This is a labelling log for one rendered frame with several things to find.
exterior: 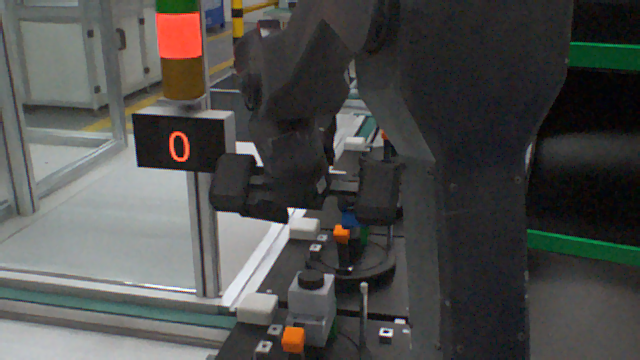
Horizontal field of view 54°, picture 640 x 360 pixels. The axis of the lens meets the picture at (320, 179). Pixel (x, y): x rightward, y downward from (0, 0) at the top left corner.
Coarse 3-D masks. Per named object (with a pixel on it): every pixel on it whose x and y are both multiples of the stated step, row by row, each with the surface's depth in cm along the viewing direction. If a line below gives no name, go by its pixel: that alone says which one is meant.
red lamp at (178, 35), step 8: (160, 16) 73; (168, 16) 73; (176, 16) 73; (184, 16) 73; (192, 16) 73; (160, 24) 73; (168, 24) 73; (176, 24) 73; (184, 24) 73; (192, 24) 74; (160, 32) 74; (168, 32) 73; (176, 32) 73; (184, 32) 73; (192, 32) 74; (160, 40) 74; (168, 40) 74; (176, 40) 73; (184, 40) 74; (192, 40) 74; (200, 40) 76; (160, 48) 75; (168, 48) 74; (176, 48) 74; (184, 48) 74; (192, 48) 75; (200, 48) 76; (168, 56) 74; (176, 56) 74; (184, 56) 74; (192, 56) 75
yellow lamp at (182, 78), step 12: (168, 60) 74; (180, 60) 74; (192, 60) 75; (168, 72) 75; (180, 72) 75; (192, 72) 75; (168, 84) 76; (180, 84) 75; (192, 84) 76; (168, 96) 76; (180, 96) 76; (192, 96) 76
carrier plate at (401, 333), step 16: (272, 320) 84; (352, 320) 83; (368, 320) 83; (240, 336) 80; (256, 336) 80; (368, 336) 80; (400, 336) 80; (224, 352) 77; (240, 352) 77; (384, 352) 77; (400, 352) 77
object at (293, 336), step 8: (288, 328) 64; (296, 328) 64; (304, 328) 65; (288, 336) 63; (296, 336) 63; (304, 336) 64; (288, 344) 63; (296, 344) 63; (288, 352) 65; (296, 352) 64
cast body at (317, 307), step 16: (304, 272) 70; (320, 272) 70; (304, 288) 69; (320, 288) 69; (288, 304) 70; (304, 304) 69; (320, 304) 68; (288, 320) 69; (304, 320) 68; (320, 320) 68; (320, 336) 68
